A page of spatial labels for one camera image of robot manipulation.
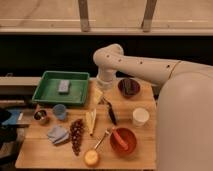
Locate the small metal cup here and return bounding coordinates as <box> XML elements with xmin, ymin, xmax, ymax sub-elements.
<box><xmin>34</xmin><ymin>110</ymin><xmax>49</xmax><ymax>125</ymax></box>

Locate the blue plastic cup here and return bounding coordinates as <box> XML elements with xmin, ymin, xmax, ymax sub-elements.
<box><xmin>52</xmin><ymin>104</ymin><xmax>67</xmax><ymax>121</ymax></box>

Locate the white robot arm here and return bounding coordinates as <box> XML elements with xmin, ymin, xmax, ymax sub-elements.
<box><xmin>93</xmin><ymin>44</ymin><xmax>213</xmax><ymax>171</ymax></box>

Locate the white paper cup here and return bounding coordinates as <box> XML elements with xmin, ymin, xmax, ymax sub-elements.
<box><xmin>132</xmin><ymin>108</ymin><xmax>149</xmax><ymax>126</ymax></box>

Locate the yellow banana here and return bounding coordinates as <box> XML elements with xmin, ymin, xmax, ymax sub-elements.
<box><xmin>86</xmin><ymin>110</ymin><xmax>97</xmax><ymax>135</ymax></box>

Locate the dark brown bowl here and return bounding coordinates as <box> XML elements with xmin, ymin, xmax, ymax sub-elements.
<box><xmin>118</xmin><ymin>78</ymin><xmax>140</xmax><ymax>98</ymax></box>

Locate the dark grape bunch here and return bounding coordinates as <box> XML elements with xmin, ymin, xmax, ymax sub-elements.
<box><xmin>70</xmin><ymin>119</ymin><xmax>84</xmax><ymax>156</ymax></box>

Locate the blue folded cloth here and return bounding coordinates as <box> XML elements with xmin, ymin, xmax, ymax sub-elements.
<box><xmin>47</xmin><ymin>125</ymin><xmax>69</xmax><ymax>145</ymax></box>

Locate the green plastic tray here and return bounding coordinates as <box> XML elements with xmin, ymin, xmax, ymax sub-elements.
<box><xmin>32</xmin><ymin>71</ymin><xmax>90</xmax><ymax>106</ymax></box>

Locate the orange fruit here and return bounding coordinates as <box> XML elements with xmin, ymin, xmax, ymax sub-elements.
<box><xmin>84</xmin><ymin>149</ymin><xmax>99</xmax><ymax>167</ymax></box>

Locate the red bowl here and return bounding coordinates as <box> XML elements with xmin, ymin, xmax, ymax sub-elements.
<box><xmin>110</xmin><ymin>127</ymin><xmax>137</xmax><ymax>157</ymax></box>

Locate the black handled knife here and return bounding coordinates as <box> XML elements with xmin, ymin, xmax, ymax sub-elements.
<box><xmin>103</xmin><ymin>98</ymin><xmax>117</xmax><ymax>125</ymax></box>

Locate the blue sponge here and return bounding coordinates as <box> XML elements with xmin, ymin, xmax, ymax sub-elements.
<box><xmin>58</xmin><ymin>80</ymin><xmax>70</xmax><ymax>93</ymax></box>

